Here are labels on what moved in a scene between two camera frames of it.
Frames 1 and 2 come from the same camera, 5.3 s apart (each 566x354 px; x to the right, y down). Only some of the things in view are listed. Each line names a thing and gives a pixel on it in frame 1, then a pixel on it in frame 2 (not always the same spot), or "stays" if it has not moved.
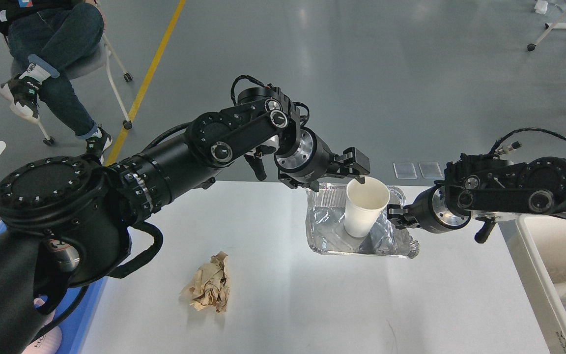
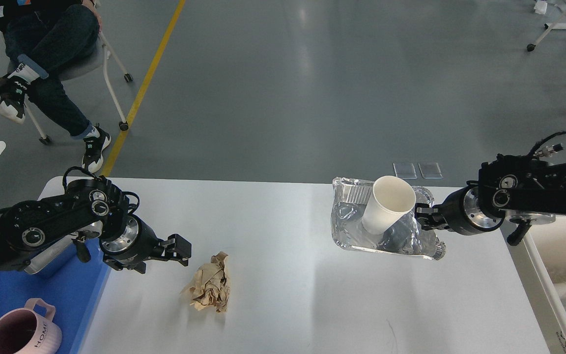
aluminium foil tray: [325, 213] → [408, 238]
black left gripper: [303, 167] → [130, 245]
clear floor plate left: [405, 170] stays
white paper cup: [364, 203] → [391, 198]
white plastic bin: [547, 250] stays
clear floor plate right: [430, 170] stays
